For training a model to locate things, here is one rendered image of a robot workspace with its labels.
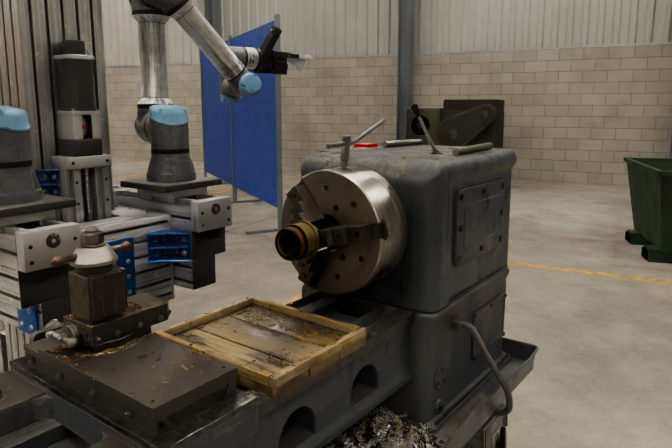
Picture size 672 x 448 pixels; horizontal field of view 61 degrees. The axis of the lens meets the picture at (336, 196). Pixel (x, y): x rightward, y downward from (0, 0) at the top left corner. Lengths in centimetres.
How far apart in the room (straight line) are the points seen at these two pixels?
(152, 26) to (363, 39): 1054
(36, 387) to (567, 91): 1059
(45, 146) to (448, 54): 1032
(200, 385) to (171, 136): 102
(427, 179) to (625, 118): 982
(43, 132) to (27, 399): 87
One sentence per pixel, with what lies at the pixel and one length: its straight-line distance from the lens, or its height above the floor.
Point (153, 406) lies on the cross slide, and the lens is 90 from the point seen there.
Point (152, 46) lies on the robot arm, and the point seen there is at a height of 158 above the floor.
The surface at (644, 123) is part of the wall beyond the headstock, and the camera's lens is 1116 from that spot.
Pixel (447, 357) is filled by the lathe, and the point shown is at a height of 71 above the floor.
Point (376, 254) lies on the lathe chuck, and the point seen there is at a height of 105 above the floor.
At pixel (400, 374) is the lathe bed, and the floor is 71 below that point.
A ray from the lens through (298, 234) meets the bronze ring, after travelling 129.
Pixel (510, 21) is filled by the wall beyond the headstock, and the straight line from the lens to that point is 1148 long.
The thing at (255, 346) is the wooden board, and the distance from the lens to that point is 127.
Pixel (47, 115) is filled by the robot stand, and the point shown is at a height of 137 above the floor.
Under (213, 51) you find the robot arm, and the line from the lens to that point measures 189.
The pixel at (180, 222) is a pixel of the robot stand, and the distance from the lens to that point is 176.
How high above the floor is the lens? 139
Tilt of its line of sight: 9 degrees down
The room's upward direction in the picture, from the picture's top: straight up
